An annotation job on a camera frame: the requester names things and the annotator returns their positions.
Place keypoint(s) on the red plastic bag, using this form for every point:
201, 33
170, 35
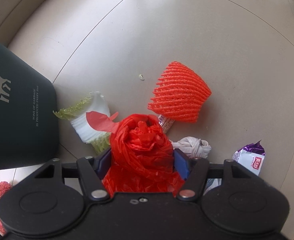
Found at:
142, 158

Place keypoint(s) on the red paper scrap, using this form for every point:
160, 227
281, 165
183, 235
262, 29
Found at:
102, 122

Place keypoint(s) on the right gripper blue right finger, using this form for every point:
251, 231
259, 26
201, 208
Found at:
183, 164

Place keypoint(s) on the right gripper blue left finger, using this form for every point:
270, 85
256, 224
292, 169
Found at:
102, 163

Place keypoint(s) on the striped candy wrapper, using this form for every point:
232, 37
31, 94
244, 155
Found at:
165, 123

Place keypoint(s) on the small white crumb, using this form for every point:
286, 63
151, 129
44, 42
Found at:
141, 77

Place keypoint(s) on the dark green trash bin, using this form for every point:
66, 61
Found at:
28, 127

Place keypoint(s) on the orange foam fruit net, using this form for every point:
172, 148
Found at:
180, 94

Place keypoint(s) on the purple white snack wrapper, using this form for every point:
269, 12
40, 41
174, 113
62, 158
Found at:
251, 156

